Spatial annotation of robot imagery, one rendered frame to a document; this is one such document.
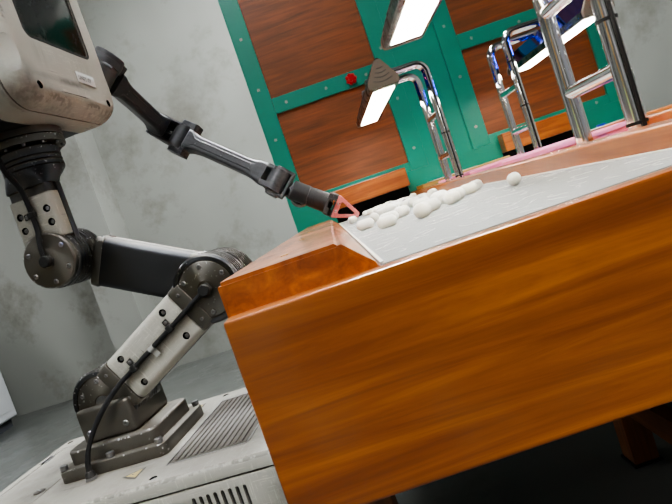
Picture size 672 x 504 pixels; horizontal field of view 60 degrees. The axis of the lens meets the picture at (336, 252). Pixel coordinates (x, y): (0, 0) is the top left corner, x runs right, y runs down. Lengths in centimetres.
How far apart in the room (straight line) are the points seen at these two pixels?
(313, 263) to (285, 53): 194
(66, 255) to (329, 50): 146
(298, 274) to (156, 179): 450
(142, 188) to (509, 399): 463
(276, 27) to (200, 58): 254
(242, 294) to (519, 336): 20
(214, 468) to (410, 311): 62
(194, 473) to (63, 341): 454
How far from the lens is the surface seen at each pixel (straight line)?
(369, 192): 218
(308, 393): 42
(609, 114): 251
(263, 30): 237
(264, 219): 463
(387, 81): 150
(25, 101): 111
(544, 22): 95
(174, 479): 101
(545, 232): 43
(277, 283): 43
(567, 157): 84
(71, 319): 540
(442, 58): 236
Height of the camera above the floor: 79
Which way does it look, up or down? 4 degrees down
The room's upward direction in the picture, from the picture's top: 19 degrees counter-clockwise
